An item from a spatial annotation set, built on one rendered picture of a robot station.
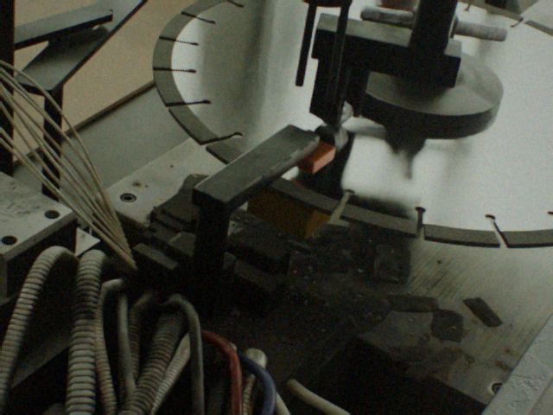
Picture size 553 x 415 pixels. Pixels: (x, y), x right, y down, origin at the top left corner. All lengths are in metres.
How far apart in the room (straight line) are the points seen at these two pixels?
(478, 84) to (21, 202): 0.30
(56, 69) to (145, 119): 0.31
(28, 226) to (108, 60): 0.50
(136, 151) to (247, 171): 0.45
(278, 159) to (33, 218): 0.17
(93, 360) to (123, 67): 0.63
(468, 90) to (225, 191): 0.24
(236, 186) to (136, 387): 0.11
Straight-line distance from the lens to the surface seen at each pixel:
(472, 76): 0.72
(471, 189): 0.61
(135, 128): 1.01
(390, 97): 0.67
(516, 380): 0.41
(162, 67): 0.68
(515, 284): 0.72
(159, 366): 0.51
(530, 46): 0.81
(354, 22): 0.62
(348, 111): 0.63
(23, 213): 0.64
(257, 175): 0.52
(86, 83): 1.07
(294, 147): 0.55
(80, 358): 0.50
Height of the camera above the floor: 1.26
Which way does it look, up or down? 34 degrees down
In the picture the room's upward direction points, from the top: 10 degrees clockwise
